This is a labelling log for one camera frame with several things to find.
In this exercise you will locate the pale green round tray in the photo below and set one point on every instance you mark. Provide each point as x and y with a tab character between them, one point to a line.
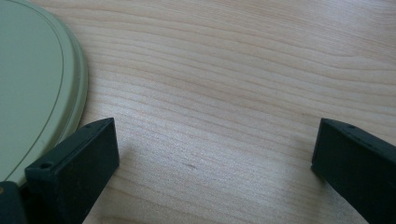
31	87

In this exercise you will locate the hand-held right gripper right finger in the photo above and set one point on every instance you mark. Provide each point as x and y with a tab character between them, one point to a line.
358	168

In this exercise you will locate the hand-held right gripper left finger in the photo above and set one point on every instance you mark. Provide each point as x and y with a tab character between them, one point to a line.
74	168

